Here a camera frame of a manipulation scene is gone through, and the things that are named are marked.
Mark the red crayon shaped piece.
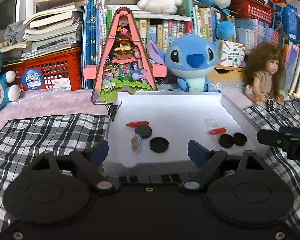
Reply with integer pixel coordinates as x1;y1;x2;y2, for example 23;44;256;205
126;121;149;128
209;127;226;135

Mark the clear small plastic cup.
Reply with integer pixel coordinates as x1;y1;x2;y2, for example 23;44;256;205
205;119;219;128

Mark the blue bear picture card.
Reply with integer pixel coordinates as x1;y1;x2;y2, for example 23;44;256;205
131;133;142;153

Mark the black binder clip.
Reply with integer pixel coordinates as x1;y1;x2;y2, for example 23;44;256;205
103;100;122;121

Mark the pink fluffy blanket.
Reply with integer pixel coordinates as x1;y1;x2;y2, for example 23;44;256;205
0;84;253;140

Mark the brown haired baby doll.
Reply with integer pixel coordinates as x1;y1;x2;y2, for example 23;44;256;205
244;42;285;105

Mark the white shallow cardboard box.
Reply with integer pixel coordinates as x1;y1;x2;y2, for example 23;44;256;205
103;92;268;176

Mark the wooden drawer shelf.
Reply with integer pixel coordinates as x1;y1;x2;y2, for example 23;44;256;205
207;64;246;82

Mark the white patterned tissue box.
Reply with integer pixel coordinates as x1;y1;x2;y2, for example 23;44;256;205
217;40;245;68

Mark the red plastic crate left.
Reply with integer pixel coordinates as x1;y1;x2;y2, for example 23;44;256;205
1;47;82;91

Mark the pink triangular diorama house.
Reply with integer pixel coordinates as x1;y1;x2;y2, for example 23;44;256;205
91;7;167;105

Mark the blue Stitch plush toy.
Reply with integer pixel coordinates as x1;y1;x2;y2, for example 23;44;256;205
146;33;219;93

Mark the blue gift bag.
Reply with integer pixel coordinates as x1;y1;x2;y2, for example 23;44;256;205
268;0;298;43

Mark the red plastic basket right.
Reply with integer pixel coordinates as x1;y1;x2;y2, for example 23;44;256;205
229;0;274;25

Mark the stack of books left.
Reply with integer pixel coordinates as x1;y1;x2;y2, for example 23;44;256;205
5;0;106;61

